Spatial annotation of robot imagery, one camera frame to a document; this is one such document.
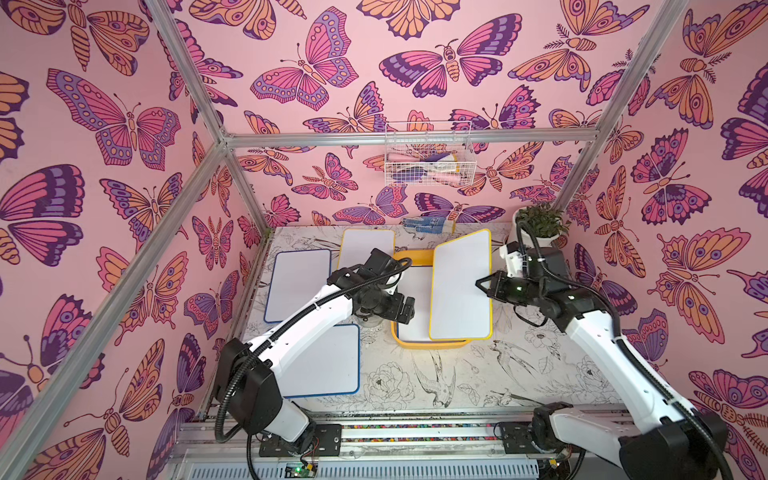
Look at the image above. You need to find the aluminium frame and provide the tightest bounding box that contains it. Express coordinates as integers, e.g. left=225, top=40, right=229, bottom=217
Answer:
left=0, top=0, right=691, bottom=480

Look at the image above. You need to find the yellow-framed whiteboard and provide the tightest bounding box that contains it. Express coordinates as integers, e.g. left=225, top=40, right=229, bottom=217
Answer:
left=428, top=229, right=493, bottom=342
left=337, top=229, right=395, bottom=269

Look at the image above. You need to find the potted green plant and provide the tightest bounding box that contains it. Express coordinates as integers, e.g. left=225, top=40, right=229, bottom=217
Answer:
left=507, top=203, right=569, bottom=247

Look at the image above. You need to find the yellow-framed whiteboard back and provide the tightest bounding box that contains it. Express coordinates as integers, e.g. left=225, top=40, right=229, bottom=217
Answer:
left=337, top=229, right=395, bottom=269

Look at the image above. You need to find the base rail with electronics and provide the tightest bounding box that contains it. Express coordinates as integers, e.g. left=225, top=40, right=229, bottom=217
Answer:
left=161, top=407, right=661, bottom=480

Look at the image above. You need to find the blue-framed whiteboard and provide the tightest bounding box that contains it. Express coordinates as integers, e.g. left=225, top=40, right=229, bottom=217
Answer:
left=278, top=324, right=361, bottom=398
left=264, top=249, right=331, bottom=324
left=395, top=266, right=433, bottom=344

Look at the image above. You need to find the yellow plastic storage box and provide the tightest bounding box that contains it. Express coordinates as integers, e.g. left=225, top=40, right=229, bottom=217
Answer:
left=390, top=250, right=470, bottom=350

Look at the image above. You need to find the white wire wall basket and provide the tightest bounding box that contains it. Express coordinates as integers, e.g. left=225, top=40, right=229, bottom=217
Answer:
left=381, top=120, right=477, bottom=188

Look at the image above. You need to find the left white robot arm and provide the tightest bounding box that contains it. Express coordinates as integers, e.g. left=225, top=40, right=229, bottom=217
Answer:
left=213, top=248, right=415, bottom=452

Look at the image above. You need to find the clear tape roll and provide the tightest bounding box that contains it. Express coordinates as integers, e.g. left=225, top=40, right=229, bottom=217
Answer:
left=354, top=314, right=385, bottom=333

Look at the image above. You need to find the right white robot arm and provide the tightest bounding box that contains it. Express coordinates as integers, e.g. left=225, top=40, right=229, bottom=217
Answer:
left=475, top=220, right=733, bottom=479

